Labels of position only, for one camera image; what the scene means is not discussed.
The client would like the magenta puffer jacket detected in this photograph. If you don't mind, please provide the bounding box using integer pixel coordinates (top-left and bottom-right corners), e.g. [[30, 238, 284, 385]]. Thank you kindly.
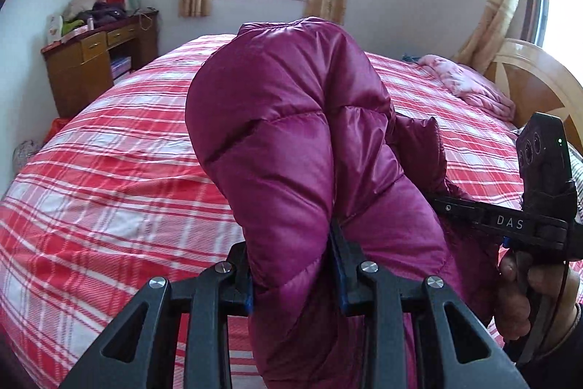
[[185, 18, 498, 388]]

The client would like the person right hand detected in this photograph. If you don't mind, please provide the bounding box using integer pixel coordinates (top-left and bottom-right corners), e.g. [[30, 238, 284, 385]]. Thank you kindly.
[[494, 252, 580, 351]]

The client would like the grey patterned pillow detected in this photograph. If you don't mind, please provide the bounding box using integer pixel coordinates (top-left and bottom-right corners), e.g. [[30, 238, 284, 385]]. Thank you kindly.
[[568, 143, 583, 224]]

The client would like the wooden bed headboard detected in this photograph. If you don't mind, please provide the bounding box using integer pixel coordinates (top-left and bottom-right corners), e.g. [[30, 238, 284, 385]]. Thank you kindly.
[[485, 39, 583, 151]]

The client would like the pink folded blanket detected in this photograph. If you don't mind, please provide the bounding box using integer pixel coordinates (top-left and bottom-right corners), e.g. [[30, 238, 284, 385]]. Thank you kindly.
[[417, 54, 516, 122]]

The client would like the side window yellow curtain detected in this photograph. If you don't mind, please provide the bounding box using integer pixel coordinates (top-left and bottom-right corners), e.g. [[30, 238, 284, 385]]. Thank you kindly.
[[453, 0, 520, 73]]

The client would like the brown wooden desk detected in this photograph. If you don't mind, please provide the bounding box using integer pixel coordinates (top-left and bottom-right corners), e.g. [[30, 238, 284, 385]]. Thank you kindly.
[[42, 10, 159, 118]]

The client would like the clutter pile on desk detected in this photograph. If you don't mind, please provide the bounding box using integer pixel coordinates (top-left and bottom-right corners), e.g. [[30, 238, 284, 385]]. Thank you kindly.
[[46, 0, 141, 45]]

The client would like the black camera box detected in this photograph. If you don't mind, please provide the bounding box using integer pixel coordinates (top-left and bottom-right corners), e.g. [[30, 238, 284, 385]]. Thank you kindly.
[[516, 113, 577, 221]]

